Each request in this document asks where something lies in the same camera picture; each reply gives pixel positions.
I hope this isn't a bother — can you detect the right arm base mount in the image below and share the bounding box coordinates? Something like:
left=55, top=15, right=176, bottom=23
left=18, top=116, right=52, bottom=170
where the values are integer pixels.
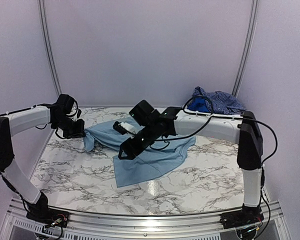
left=219, top=204, right=264, bottom=229

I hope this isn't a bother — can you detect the blue patterned button shirt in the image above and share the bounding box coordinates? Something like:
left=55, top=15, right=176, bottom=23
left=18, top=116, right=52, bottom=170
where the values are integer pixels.
left=192, top=86, right=247, bottom=115

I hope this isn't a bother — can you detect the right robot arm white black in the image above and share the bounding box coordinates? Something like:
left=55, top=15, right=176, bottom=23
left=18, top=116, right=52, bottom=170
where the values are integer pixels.
left=113, top=105, right=263, bottom=224

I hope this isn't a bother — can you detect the corner aluminium post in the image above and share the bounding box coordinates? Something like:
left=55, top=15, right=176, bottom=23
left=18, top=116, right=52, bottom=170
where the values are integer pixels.
left=37, top=0, right=62, bottom=96
left=232, top=0, right=260, bottom=97

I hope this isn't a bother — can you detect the left corner aluminium post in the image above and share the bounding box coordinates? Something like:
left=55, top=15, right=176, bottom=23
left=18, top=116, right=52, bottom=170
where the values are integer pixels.
left=37, top=0, right=62, bottom=96

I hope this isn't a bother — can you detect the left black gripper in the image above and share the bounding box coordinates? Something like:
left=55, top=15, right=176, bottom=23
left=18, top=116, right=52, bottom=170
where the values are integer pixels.
left=52, top=115, right=85, bottom=139

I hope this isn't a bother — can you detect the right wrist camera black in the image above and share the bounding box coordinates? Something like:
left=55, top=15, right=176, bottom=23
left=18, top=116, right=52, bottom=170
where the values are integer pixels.
left=129, top=99, right=156, bottom=127

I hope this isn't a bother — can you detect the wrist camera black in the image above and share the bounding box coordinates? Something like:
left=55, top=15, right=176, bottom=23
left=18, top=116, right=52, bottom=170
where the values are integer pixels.
left=55, top=94, right=75, bottom=115
left=129, top=99, right=156, bottom=127

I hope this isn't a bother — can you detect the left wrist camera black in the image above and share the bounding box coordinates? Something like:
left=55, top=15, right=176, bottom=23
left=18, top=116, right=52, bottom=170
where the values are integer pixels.
left=55, top=94, right=75, bottom=115

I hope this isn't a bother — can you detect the right corner aluminium post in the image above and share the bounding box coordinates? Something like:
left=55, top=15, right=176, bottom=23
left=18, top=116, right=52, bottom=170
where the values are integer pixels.
left=232, top=0, right=260, bottom=97

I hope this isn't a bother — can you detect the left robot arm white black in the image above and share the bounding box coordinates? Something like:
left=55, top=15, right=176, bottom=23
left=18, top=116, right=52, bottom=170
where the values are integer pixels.
left=0, top=103, right=85, bottom=223

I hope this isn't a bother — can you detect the light blue t-shirt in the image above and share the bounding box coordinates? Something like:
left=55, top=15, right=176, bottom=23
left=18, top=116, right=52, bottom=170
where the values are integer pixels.
left=83, top=120, right=196, bottom=188

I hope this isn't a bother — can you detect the royal blue garment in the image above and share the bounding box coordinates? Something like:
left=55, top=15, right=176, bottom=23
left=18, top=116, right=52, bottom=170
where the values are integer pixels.
left=187, top=97, right=210, bottom=113

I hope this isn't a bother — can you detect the aluminium front frame rail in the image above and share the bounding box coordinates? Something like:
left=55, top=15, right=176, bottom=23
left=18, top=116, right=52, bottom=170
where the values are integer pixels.
left=0, top=198, right=291, bottom=240

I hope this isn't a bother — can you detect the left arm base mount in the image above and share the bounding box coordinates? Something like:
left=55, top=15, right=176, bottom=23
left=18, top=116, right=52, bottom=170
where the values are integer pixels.
left=24, top=198, right=69, bottom=228

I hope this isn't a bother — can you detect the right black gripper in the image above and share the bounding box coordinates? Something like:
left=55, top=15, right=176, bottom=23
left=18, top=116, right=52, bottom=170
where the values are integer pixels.
left=119, top=122, right=159, bottom=160

